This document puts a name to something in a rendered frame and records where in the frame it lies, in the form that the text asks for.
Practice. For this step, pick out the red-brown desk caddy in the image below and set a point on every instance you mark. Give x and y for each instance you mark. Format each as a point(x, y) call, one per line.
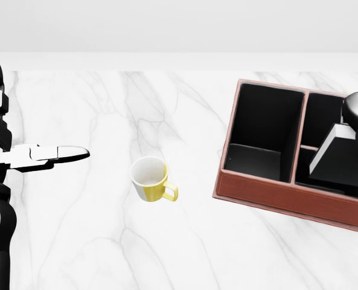
point(287, 193)

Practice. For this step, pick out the dark book with white pages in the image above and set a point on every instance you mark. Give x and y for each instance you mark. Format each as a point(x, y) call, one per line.
point(332, 164)

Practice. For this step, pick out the yellow and white mug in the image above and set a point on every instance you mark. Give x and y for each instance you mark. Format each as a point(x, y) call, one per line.
point(151, 187)

